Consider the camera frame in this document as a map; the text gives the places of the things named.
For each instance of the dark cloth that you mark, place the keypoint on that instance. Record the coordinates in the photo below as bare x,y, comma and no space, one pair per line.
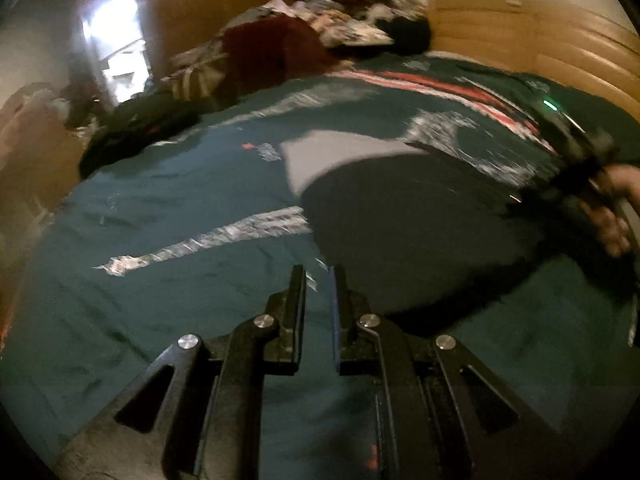
140,125

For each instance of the green printed blanket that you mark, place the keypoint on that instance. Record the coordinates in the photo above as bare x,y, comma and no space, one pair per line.
165,195

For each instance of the wooden headboard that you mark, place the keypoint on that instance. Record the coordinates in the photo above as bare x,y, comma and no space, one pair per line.
565,35

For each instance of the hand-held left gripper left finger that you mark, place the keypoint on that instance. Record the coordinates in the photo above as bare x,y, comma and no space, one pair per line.
240,360

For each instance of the pile of mixed clothes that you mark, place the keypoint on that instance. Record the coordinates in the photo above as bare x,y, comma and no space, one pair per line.
350,15

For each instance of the maroon garment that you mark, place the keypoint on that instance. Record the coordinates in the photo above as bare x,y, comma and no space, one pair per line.
275,52

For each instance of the wooden wardrobe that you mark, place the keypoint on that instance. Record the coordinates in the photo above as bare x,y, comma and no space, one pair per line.
240,5

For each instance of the bright doorway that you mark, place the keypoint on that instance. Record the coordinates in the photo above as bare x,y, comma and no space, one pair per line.
117,45

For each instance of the black and grey jacket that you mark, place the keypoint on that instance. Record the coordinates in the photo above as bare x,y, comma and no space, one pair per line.
410,225

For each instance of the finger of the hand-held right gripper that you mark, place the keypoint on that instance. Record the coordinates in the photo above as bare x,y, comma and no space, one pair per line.
537,194

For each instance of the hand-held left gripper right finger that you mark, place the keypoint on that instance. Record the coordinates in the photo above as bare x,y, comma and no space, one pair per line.
395,370

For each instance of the person's right hand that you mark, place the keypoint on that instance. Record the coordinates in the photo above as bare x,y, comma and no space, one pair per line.
617,230

